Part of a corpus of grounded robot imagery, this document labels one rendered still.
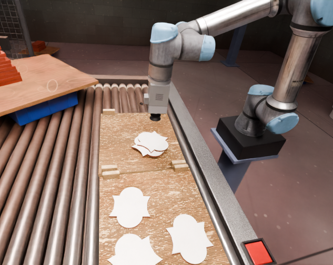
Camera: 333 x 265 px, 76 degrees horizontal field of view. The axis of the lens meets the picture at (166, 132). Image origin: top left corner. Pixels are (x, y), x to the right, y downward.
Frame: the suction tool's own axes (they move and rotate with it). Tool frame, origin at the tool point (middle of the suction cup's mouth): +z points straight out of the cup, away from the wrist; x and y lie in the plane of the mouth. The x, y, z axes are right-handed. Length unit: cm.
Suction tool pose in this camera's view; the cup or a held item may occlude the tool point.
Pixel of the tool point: (155, 118)
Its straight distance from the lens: 79.3
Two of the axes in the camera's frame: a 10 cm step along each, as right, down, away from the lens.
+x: 9.9, 0.2, 1.7
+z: -1.2, 7.9, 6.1
